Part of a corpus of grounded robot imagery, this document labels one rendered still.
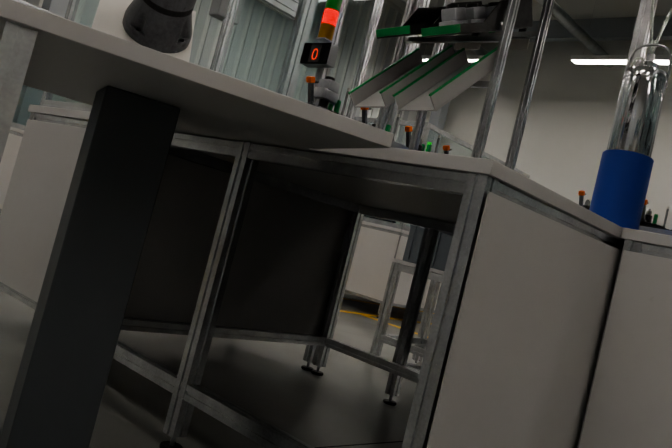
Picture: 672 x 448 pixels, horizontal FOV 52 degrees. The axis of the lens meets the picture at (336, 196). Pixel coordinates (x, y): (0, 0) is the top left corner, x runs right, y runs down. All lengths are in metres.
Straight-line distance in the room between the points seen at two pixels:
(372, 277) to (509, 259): 5.55
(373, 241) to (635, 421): 5.31
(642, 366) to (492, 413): 0.53
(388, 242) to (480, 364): 5.50
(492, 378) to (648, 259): 0.64
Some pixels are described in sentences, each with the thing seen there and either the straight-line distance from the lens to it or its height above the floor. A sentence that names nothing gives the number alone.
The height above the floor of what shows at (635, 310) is 0.65.
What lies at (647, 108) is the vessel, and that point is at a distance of 2.40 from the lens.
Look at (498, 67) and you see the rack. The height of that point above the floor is 1.15.
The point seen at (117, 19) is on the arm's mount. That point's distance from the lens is 1.64.
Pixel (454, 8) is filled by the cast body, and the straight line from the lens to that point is 1.77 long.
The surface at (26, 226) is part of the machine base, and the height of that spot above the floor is 0.40.
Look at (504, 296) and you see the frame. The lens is 1.51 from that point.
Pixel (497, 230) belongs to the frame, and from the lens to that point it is 1.43.
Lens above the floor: 0.63
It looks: 4 degrees up
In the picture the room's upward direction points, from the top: 14 degrees clockwise
